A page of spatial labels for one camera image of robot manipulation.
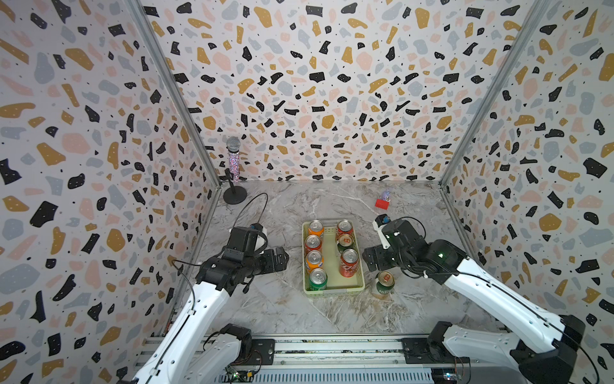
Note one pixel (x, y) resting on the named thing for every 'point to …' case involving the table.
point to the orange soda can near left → (313, 260)
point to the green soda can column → (345, 242)
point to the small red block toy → (384, 203)
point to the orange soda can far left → (316, 227)
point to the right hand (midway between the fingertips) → (373, 252)
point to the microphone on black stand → (236, 194)
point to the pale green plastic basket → (336, 282)
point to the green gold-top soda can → (385, 283)
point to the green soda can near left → (318, 278)
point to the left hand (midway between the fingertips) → (279, 258)
